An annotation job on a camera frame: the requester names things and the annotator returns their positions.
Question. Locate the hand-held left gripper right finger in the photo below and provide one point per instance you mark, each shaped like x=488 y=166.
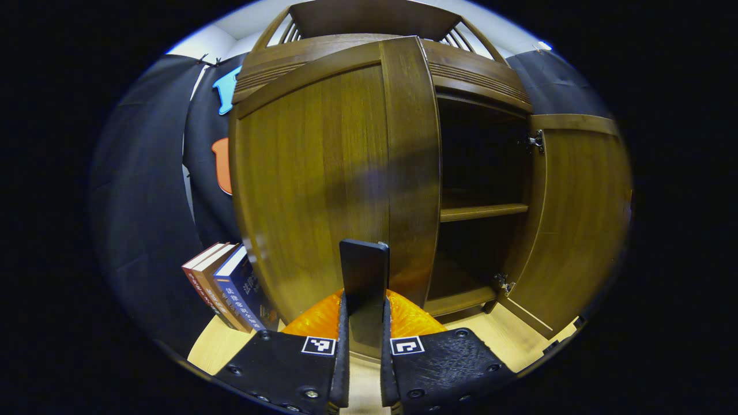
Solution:
x=450 y=366

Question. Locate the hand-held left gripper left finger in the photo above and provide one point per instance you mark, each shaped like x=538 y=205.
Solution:
x=288 y=369

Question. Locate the wooden cabinet door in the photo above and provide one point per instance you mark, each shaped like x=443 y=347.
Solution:
x=576 y=219
x=300 y=173

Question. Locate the wooden double-door shoe cabinet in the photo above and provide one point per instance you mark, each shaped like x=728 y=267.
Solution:
x=369 y=17

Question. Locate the metal door hinge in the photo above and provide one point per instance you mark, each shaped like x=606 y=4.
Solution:
x=538 y=141
x=504 y=283

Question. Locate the wooden inner cabinet shelf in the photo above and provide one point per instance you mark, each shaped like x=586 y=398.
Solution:
x=481 y=212

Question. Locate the blue leaning book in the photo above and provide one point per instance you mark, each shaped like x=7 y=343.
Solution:
x=245 y=294

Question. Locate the tan leaning book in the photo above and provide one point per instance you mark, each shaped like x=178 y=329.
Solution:
x=216 y=288

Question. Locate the black backdrop cloth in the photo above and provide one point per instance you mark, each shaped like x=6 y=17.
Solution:
x=144 y=202

